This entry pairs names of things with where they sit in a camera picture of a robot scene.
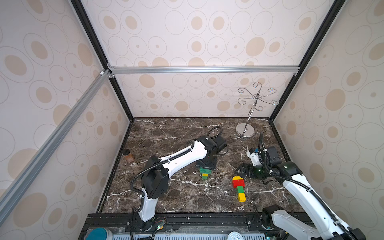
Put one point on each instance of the black vertical frame post right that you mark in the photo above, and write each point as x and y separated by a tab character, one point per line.
324	28

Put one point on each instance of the aluminium horizontal back rail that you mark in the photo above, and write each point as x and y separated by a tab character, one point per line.
204	70

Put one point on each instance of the green long lego brick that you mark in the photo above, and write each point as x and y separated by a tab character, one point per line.
205	171

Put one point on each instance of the red long lego brick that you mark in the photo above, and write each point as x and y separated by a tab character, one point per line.
238	183

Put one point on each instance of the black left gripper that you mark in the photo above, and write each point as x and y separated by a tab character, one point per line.
200	164

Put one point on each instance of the black vertical frame post left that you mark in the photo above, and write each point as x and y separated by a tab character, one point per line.
87	25

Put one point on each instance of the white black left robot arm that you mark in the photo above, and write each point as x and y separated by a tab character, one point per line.
153	181

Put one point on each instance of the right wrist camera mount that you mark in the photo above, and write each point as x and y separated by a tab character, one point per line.
253	154

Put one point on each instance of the brown cup at left wall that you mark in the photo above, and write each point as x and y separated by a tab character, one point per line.
128	156

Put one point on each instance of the aluminium left diagonal rail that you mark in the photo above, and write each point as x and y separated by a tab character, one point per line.
33	168

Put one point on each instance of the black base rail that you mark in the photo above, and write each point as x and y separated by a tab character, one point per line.
184	226

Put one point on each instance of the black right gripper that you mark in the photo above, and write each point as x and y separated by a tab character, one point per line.
249	170

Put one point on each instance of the black vertical frame post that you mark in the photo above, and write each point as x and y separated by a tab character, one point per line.
324	28
87	25

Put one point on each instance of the yellow square lego brick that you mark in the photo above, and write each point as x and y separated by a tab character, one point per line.
241	197

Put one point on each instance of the teal round cap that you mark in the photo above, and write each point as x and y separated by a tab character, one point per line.
100	234

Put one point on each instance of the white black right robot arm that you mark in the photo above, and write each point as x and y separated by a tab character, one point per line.
327	225

